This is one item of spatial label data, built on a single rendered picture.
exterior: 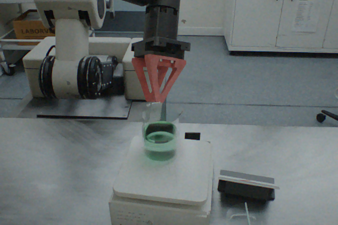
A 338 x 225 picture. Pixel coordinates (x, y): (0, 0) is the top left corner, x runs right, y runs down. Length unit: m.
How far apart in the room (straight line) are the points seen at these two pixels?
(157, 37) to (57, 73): 0.79
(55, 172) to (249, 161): 0.34
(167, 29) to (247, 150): 0.27
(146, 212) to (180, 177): 0.06
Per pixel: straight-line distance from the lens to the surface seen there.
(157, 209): 0.42
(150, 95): 0.55
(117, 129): 0.67
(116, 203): 0.43
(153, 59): 0.50
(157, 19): 0.53
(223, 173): 0.56
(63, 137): 0.67
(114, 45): 1.65
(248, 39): 2.94
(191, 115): 2.07
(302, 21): 2.99
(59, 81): 1.24
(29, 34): 2.74
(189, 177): 0.43
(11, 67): 2.83
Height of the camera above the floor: 1.14
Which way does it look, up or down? 30 degrees down
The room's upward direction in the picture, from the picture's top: straight up
